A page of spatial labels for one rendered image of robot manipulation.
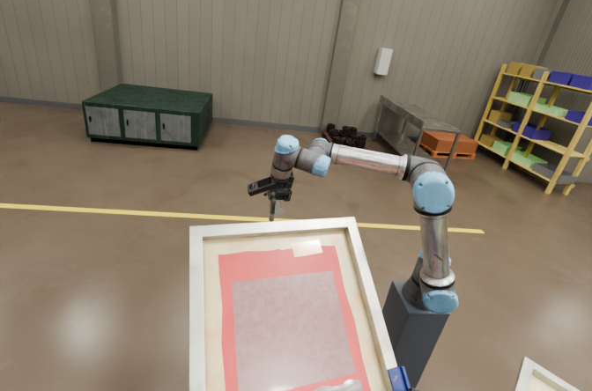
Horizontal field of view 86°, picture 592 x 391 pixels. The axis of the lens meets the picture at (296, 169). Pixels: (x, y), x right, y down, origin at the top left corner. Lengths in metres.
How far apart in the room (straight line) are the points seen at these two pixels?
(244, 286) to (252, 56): 6.20
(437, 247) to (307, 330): 0.50
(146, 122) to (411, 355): 5.03
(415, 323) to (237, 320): 0.78
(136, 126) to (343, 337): 5.15
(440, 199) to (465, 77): 7.40
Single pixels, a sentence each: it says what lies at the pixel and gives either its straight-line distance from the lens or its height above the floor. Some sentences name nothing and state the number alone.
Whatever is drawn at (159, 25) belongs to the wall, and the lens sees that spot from 7.22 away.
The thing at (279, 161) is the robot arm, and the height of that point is 1.75.
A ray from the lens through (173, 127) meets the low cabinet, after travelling 5.63.
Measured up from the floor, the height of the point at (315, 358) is 1.31.
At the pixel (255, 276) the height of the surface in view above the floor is 1.44.
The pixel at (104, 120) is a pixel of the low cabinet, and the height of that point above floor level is 0.41.
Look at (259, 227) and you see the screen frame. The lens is 1.08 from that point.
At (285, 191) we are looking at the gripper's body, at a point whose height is 1.61.
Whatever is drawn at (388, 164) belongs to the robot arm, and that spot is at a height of 1.78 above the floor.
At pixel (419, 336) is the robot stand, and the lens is 1.59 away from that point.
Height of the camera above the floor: 2.17
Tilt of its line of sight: 24 degrees down
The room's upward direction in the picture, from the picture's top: 8 degrees clockwise
